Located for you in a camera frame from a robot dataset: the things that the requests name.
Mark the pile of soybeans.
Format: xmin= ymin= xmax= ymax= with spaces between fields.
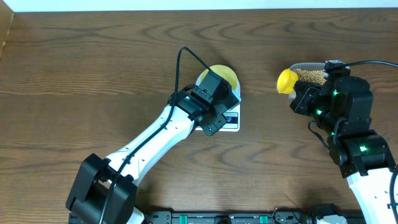
xmin=294 ymin=69 xmax=326 ymax=85

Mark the left black cable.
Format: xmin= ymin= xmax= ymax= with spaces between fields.
xmin=98 ymin=45 xmax=214 ymax=224

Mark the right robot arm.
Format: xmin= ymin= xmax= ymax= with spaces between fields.
xmin=290 ymin=76 xmax=397 ymax=223

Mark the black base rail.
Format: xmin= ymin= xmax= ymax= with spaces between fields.
xmin=68 ymin=202 xmax=368 ymax=224

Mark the yellow measuring scoop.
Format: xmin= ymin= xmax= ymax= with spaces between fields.
xmin=277 ymin=69 xmax=299 ymax=94

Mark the pale yellow bowl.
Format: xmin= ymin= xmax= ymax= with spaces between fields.
xmin=210 ymin=65 xmax=240 ymax=92

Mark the white digital kitchen scale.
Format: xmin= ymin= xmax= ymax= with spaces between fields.
xmin=195 ymin=70 xmax=241 ymax=132

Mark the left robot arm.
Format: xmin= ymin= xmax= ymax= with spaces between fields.
xmin=65 ymin=65 xmax=241 ymax=223

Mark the wooden panel at left edge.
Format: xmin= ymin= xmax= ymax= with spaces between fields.
xmin=0 ymin=0 xmax=14 ymax=56

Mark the clear plastic container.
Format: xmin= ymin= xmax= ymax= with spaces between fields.
xmin=288 ymin=63 xmax=325 ymax=100

